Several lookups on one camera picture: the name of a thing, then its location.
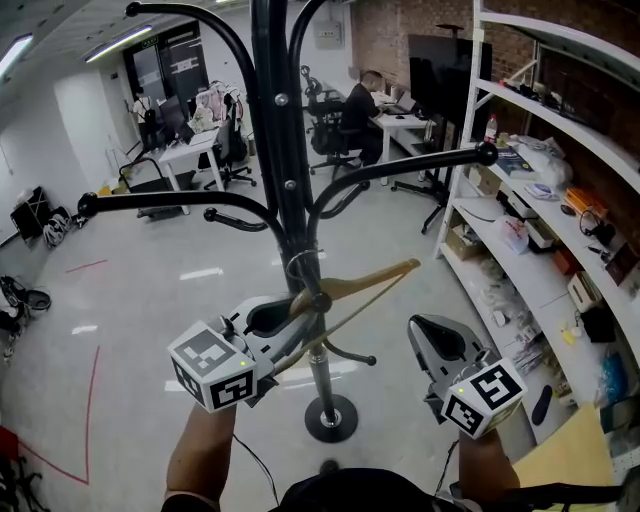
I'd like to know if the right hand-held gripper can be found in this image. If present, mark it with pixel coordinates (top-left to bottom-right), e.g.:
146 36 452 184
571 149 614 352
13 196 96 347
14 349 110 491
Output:
407 313 530 440

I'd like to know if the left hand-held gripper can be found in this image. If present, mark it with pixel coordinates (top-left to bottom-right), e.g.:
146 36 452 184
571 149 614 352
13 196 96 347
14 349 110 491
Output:
167 294 322 414

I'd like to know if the wooden clothes hanger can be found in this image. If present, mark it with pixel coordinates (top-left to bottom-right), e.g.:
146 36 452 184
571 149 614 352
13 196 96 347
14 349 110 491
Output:
272 248 422 376

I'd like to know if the black metal coat rack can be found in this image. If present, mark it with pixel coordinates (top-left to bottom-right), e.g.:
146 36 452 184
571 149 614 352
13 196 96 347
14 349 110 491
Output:
77 0 500 444

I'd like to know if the person's right forearm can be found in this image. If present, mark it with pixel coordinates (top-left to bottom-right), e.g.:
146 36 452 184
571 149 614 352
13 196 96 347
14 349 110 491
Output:
457 427 522 501

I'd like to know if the person's left forearm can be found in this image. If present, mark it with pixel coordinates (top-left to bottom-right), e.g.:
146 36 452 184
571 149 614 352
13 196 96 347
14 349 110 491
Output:
164 399 239 507

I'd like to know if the rack of pink clothes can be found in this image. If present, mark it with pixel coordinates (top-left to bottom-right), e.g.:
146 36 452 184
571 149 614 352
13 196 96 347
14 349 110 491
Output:
193 81 247 132

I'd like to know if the black shoe insole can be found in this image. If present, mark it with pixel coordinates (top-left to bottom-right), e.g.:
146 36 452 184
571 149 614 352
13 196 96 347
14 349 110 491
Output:
530 384 554 427

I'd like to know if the yellow cardboard sheet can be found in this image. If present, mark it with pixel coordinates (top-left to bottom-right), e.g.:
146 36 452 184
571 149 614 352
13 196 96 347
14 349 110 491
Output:
510 403 617 490

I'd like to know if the white shelving unit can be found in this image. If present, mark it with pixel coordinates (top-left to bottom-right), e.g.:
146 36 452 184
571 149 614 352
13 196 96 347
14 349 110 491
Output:
433 0 640 501

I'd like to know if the blue plastic bag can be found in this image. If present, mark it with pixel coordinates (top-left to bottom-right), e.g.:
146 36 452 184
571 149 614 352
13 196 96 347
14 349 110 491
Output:
598 351 629 407

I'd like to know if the white cardboard box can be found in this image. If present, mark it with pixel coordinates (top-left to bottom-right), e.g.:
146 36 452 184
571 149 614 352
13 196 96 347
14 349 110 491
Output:
566 270 604 314

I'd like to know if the person's black shirt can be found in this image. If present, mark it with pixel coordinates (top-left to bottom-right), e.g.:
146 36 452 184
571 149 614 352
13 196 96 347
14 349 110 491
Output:
162 467 640 512

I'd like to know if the white plastic bag red print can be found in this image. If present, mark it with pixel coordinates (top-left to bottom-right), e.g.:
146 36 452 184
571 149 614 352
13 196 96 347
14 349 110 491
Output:
491 214 531 256

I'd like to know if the black platform trolley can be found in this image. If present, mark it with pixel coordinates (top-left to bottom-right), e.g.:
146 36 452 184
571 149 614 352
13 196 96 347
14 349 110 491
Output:
117 157 199 222

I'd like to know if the white office desk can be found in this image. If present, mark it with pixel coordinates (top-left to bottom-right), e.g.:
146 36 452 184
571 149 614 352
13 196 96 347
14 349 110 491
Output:
157 125 227 192
368 107 444 187

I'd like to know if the orange box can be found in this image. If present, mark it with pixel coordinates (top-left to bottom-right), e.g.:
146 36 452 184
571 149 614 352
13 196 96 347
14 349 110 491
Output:
564 186 610 219

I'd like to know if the black office chair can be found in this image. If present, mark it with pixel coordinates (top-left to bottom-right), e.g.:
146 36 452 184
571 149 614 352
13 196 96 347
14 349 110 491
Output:
203 94 259 192
299 64 364 177

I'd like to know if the dark blue book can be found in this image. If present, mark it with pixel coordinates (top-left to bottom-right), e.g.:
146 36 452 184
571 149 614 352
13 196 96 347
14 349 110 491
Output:
494 147 540 182

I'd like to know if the open laptop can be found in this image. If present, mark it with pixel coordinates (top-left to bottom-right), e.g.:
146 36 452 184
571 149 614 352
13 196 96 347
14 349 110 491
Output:
386 94 418 116

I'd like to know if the large black screen on stand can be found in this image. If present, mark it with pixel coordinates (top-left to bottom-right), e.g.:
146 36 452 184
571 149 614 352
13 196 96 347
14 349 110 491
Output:
391 22 495 235

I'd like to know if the long ceiling light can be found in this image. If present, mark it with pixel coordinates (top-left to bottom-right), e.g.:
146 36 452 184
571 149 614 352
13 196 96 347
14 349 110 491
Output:
0 32 34 77
83 24 154 65

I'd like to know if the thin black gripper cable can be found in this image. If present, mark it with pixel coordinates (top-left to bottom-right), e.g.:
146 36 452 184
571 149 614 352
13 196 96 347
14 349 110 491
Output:
232 433 282 507
435 438 461 495

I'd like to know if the grey wall electrical panel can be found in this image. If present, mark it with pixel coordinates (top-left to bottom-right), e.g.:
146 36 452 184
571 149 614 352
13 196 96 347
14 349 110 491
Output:
313 20 347 51

